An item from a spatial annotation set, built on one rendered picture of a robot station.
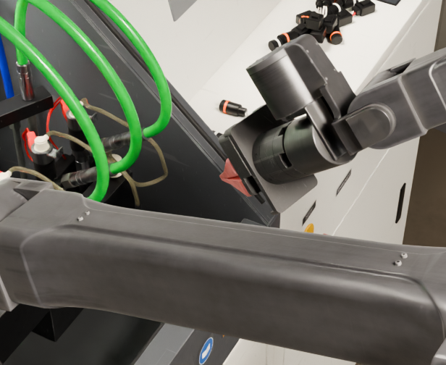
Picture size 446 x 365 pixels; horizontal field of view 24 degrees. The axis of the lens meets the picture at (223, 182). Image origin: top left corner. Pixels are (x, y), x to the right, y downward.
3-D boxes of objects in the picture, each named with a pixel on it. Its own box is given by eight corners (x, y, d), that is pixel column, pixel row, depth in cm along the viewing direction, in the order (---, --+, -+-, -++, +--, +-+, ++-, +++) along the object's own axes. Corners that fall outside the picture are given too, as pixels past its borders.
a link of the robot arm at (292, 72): (400, 133, 94) (421, 103, 101) (334, 20, 92) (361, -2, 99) (292, 185, 100) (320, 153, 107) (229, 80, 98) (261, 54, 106)
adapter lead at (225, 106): (297, 127, 159) (297, 116, 158) (291, 136, 158) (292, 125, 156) (224, 106, 163) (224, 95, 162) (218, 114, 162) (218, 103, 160)
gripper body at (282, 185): (261, 104, 111) (302, 86, 105) (309, 186, 113) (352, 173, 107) (219, 133, 108) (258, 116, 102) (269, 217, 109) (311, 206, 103)
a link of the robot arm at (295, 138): (339, 173, 98) (376, 143, 101) (302, 110, 97) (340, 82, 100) (297, 186, 104) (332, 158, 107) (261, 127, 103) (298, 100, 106)
